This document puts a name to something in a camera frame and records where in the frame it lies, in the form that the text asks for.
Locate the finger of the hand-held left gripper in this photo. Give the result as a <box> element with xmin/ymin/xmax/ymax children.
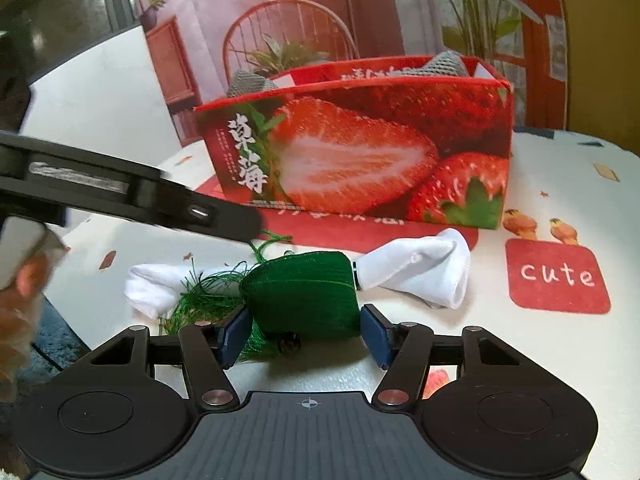
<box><xmin>0</xmin><ymin>130</ymin><xmax>264</xmax><ymax>244</ymax></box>

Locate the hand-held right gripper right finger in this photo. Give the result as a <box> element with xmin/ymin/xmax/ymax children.
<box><xmin>360</xmin><ymin>304</ymin><xmax>523</xmax><ymax>407</ymax></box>

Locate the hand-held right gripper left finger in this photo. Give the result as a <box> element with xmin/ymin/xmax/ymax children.
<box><xmin>87</xmin><ymin>305</ymin><xmax>252</xmax><ymax>407</ymax></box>

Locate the green mesh cloth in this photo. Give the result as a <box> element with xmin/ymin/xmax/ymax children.
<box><xmin>159</xmin><ymin>230</ymin><xmax>364</xmax><ymax>363</ymax></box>

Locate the grey knitted cloth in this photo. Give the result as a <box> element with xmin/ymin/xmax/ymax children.
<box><xmin>227</xmin><ymin>70</ymin><xmax>277</xmax><ymax>99</ymax></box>
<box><xmin>414</xmin><ymin>51</ymin><xmax>475</xmax><ymax>79</ymax></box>

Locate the red strawberry print cardboard box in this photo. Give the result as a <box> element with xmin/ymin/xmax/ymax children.
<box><xmin>194</xmin><ymin>55</ymin><xmax>514</xmax><ymax>231</ymax></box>

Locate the person's left hand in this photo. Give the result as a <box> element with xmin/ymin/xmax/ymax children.
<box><xmin>0</xmin><ymin>254</ymin><xmax>51</xmax><ymax>401</ymax></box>

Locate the blue shaggy rug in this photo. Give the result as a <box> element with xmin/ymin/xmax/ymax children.
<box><xmin>35</xmin><ymin>295</ymin><xmax>91</xmax><ymax>376</ymax></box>

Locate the white marble pattern board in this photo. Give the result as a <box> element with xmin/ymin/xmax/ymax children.
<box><xmin>20</xmin><ymin>24</ymin><xmax>213</xmax><ymax>181</ymax></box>

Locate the dark window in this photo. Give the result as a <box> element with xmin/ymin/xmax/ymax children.
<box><xmin>0</xmin><ymin>0</ymin><xmax>143</xmax><ymax>86</ymax></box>

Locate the white cartoon print tablecloth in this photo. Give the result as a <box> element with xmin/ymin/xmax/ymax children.
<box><xmin>45</xmin><ymin>127</ymin><xmax>640</xmax><ymax>411</ymax></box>

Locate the printed room scene wall tapestry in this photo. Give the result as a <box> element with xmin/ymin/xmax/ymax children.
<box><xmin>125</xmin><ymin>0</ymin><xmax>571</xmax><ymax>148</ymax></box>

